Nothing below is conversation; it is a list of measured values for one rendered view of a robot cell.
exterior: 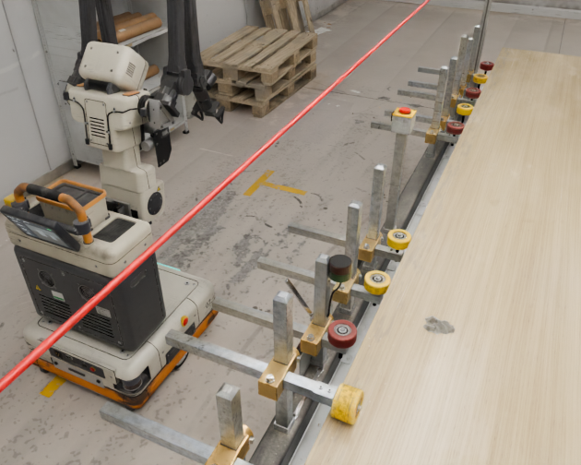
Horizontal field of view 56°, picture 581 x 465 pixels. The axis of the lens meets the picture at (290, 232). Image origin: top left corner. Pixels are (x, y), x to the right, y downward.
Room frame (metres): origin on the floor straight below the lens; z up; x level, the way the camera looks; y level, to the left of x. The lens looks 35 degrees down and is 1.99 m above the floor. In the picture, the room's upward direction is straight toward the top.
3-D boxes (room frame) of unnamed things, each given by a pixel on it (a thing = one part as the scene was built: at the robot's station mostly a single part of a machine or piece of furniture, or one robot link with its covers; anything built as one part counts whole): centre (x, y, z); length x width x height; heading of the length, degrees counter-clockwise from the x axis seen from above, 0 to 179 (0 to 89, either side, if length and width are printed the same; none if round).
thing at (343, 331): (1.07, -0.14, 0.85); 0.08 x 0.08 x 0.11
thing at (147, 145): (2.12, 0.65, 0.99); 0.28 x 0.16 x 0.22; 65
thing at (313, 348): (1.11, -0.08, 0.85); 0.14 x 0.06 x 0.05; 155
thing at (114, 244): (1.77, 0.82, 0.59); 0.55 x 0.34 x 0.83; 65
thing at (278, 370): (0.89, 0.03, 0.95); 0.14 x 0.06 x 0.05; 155
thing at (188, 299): (1.86, 0.78, 0.16); 0.67 x 0.64 x 0.25; 155
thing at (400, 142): (1.83, -0.41, 0.93); 0.05 x 0.05 x 0.45; 65
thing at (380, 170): (1.59, -0.30, 0.90); 0.04 x 0.04 x 0.48; 65
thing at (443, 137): (2.50, -0.61, 0.83); 0.43 x 0.03 x 0.04; 65
